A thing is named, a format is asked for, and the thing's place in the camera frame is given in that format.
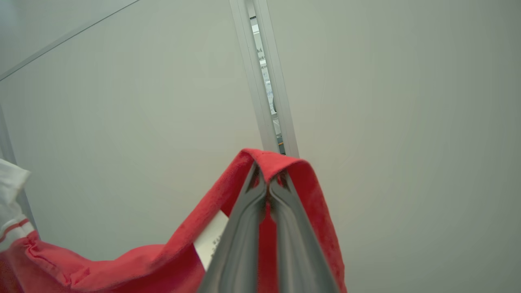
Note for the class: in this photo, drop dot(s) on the red jersey with striped cuffs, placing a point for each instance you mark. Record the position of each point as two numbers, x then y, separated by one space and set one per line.
122 268

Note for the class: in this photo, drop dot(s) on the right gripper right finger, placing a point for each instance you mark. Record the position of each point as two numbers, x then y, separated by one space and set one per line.
301 256

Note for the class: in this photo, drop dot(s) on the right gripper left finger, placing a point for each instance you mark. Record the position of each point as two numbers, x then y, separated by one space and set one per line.
240 244

